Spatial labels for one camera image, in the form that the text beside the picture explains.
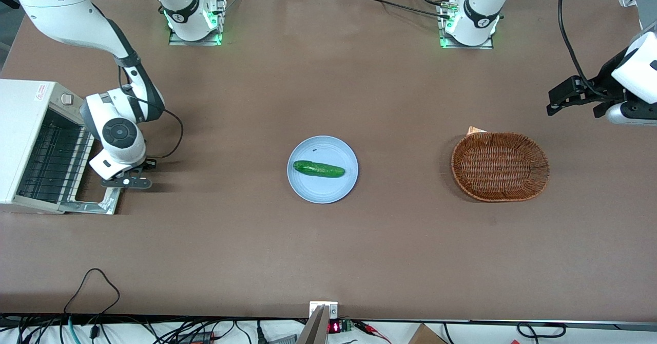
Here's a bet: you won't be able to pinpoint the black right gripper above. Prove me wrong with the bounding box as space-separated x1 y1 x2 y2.
101 166 153 189

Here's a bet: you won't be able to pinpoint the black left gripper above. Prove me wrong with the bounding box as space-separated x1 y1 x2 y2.
546 46 637 119

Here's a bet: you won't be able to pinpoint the silver glass oven door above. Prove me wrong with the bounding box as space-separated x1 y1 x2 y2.
57 128 123 216

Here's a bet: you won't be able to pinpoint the white toaster oven body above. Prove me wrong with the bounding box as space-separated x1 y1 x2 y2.
0 79 96 215

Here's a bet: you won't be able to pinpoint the brown wicker basket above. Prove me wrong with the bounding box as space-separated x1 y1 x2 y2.
451 131 551 203

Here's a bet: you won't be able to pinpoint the black power adapter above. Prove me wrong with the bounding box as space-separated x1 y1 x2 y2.
177 331 217 344

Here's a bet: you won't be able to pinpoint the green cucumber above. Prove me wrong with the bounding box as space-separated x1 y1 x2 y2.
293 160 346 179

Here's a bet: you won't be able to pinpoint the light blue round plate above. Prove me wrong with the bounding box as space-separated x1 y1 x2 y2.
287 136 359 204

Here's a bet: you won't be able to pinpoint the brown cardboard box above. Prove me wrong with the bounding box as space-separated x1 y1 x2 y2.
408 323 449 344

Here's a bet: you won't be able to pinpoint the red alligator clip leads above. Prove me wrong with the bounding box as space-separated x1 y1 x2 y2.
356 320 392 344

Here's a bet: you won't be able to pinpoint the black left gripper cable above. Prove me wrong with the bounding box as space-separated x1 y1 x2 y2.
557 0 612 99

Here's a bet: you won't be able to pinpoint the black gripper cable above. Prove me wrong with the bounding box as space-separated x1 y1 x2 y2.
119 67 184 168
557 0 612 99

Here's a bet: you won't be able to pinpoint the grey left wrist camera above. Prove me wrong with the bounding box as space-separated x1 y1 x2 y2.
606 102 657 127

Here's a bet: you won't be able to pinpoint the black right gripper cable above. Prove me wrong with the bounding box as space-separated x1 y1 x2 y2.
119 67 184 168

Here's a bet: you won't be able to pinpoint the wire oven rack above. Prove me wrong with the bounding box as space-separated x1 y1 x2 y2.
17 120 94 204

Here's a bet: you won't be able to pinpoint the black looped table cable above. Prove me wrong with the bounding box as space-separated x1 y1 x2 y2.
64 268 121 317

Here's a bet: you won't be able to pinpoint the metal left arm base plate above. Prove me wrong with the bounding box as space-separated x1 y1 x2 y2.
437 0 495 50

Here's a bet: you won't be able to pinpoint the black cable across table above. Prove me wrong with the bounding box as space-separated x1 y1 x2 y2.
356 0 453 20

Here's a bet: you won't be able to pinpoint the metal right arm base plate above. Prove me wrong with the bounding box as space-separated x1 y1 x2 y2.
168 0 228 46

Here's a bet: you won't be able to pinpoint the black coiled floor cable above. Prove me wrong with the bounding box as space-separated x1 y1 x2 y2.
517 322 567 339

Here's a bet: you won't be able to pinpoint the grey camera mount pole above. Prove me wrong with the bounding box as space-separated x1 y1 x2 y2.
296 305 330 344

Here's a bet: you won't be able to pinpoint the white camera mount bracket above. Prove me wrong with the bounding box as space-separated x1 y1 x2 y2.
309 301 339 320

